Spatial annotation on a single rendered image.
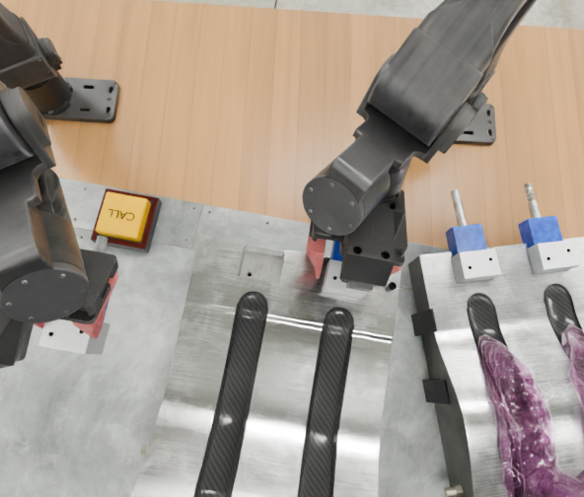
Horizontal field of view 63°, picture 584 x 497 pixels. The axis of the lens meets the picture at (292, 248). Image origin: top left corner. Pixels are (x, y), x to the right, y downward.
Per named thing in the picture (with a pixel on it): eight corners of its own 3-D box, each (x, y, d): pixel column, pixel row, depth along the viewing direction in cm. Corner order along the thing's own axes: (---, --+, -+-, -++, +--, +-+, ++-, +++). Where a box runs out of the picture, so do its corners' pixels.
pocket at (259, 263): (246, 248, 65) (245, 242, 61) (284, 255, 65) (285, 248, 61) (239, 281, 64) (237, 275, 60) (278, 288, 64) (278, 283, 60)
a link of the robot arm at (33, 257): (127, 287, 36) (37, 178, 26) (16, 340, 35) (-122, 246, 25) (95, 190, 43) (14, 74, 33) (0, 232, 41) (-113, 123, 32)
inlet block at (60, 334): (90, 239, 58) (72, 226, 53) (130, 246, 58) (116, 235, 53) (59, 347, 55) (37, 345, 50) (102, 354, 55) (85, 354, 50)
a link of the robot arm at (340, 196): (359, 259, 42) (435, 166, 33) (284, 200, 43) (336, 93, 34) (410, 196, 49) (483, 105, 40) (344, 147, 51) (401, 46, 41)
